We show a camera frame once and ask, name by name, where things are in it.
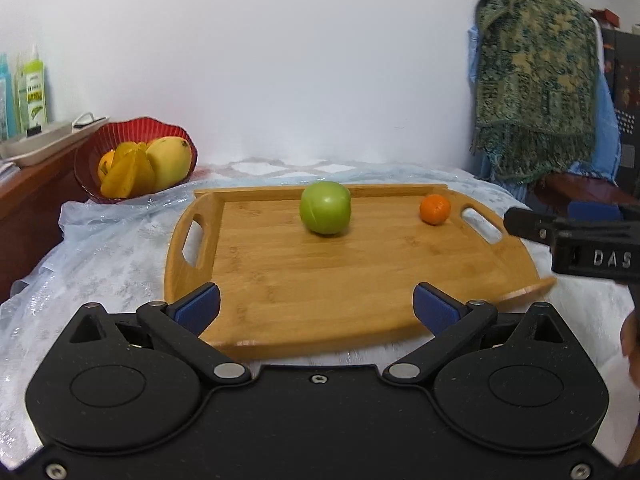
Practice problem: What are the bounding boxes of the green spray bottle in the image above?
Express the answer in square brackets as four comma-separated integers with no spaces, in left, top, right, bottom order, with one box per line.
[15,45,49,133]

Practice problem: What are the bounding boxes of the white grey diamond blanket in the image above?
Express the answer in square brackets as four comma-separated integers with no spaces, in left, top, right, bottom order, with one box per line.
[197,158,356,177]

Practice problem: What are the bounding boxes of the white power strip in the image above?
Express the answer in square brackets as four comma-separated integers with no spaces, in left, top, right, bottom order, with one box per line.
[0,120,97,167]
[71,112,110,134]

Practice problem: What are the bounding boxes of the sheer light blue tablecloth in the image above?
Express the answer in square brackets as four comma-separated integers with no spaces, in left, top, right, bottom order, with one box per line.
[0,160,640,466]

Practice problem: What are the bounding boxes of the dark cabinet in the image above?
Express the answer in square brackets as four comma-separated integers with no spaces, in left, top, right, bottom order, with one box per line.
[597,20,640,193]

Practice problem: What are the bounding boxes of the green apple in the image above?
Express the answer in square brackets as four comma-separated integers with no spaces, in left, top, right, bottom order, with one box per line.
[299,181,352,237]

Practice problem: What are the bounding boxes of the small tangerine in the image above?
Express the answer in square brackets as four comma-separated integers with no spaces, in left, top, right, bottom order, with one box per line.
[419,194,451,226]

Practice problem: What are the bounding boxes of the brown wooden furniture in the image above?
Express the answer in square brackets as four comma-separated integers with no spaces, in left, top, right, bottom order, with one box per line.
[530,170,640,221]

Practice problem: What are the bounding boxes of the blue bottle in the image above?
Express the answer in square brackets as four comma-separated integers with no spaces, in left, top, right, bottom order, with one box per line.
[0,52,17,142]

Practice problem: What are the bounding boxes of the person's right hand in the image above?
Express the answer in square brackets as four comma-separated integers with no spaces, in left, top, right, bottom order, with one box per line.
[620,306,640,388]

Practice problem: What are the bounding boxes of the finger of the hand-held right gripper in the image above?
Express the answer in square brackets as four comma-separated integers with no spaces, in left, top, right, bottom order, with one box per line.
[567,201,625,221]
[503,207,640,249]

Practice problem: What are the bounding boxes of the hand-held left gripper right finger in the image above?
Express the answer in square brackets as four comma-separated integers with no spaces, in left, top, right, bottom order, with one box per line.
[384,282,573,386]

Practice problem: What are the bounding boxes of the red ribbed glass bowl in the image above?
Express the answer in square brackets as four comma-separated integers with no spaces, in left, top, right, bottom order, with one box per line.
[74,116,197,205]

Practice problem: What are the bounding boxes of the yellow starfruit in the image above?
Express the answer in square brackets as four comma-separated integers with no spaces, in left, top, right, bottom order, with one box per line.
[100,142,157,199]

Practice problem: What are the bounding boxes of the wooden tray with handles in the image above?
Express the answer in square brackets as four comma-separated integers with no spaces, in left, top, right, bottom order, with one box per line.
[164,184,558,361]

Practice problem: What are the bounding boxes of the green yellow patterned throw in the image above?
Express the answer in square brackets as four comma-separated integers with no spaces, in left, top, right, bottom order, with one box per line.
[472,0,602,187]

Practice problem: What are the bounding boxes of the yellow mango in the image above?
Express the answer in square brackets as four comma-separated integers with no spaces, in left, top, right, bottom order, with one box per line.
[146,136,193,193]

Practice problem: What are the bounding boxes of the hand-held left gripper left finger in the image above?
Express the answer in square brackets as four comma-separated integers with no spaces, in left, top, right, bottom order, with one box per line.
[67,282,252,387]

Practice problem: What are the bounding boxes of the red box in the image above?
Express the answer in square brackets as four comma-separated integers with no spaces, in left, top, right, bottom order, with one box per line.
[589,8,622,29]

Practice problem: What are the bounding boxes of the brown wooden cabinet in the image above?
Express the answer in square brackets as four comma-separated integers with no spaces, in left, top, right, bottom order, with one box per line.
[0,132,103,303]

